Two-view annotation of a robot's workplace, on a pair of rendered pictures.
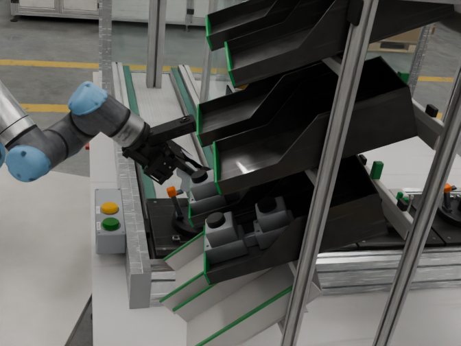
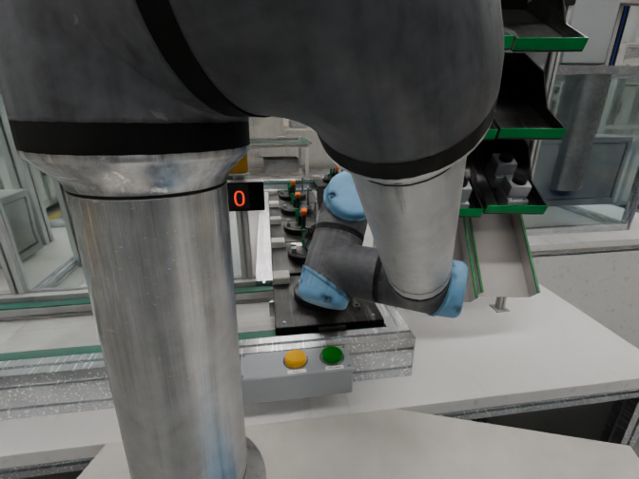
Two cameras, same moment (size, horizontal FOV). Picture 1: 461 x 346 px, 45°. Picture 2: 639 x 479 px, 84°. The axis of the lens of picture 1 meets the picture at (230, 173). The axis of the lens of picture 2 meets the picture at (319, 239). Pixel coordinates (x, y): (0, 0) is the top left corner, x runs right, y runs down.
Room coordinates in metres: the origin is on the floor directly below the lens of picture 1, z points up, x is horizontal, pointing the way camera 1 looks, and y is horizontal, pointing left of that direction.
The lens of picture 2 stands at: (1.06, 0.82, 1.42)
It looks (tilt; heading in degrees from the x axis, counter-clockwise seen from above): 21 degrees down; 278
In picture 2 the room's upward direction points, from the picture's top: straight up
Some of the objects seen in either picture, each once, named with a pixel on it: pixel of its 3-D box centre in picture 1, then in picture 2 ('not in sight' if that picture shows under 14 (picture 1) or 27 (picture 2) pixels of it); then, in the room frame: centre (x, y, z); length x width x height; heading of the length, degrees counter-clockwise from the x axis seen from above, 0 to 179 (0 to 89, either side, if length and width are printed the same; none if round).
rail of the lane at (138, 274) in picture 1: (129, 186); (200, 367); (1.38, 0.28, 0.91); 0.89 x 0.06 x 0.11; 16
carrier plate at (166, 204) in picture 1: (199, 226); (322, 298); (1.16, 0.06, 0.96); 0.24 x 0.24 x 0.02; 16
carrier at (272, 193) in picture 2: not in sight; (292, 189); (1.44, -0.89, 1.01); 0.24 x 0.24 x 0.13; 16
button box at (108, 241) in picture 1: (109, 219); (296, 373); (1.18, 0.29, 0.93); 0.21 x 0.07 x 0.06; 16
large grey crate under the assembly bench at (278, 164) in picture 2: not in sight; (280, 164); (2.61, -5.30, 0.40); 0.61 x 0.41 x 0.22; 17
